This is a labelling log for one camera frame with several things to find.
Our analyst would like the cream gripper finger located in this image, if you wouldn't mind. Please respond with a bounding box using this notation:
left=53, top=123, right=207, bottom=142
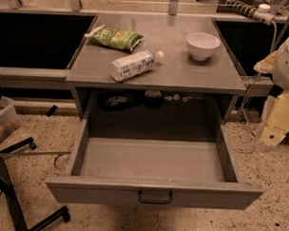
left=254, top=51, right=277, bottom=74
left=256, top=91, right=289, bottom=152

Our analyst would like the black rolling stand base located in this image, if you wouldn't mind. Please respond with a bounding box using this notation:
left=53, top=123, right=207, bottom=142
left=0, top=135, right=74, bottom=231

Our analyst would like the green chip bag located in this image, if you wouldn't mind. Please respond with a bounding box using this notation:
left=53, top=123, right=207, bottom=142
left=85, top=25, right=145, bottom=52

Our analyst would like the white power strip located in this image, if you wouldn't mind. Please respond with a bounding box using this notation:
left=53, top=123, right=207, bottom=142
left=225, top=0, right=275, bottom=26

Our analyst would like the clear plastic water bottle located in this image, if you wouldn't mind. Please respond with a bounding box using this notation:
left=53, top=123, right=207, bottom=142
left=110, top=50, right=164, bottom=83

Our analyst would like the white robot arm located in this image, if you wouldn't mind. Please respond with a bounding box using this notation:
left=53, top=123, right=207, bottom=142
left=254, top=37, right=289, bottom=152

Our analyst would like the white ceramic bowl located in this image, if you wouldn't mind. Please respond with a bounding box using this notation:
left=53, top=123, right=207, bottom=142
left=186, top=32, right=222, bottom=61

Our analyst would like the small black block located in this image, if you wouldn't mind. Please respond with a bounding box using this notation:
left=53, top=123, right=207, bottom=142
left=46, top=105, right=57, bottom=117

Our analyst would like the black drawer handle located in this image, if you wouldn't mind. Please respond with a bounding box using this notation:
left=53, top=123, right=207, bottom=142
left=138, top=190, right=173, bottom=204

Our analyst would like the grey top drawer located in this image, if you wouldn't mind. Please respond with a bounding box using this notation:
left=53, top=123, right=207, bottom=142
left=44, top=88, right=268, bottom=212

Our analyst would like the grey metal cabinet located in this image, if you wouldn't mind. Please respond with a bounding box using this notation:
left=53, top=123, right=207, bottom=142
left=64, top=11, right=250, bottom=126

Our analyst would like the clear plastic storage bin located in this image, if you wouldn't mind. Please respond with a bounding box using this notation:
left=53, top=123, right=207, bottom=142
left=0, top=96, right=21, bottom=143

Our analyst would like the white power cable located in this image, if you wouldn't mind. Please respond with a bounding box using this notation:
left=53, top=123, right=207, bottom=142
left=237, top=19, right=279, bottom=156

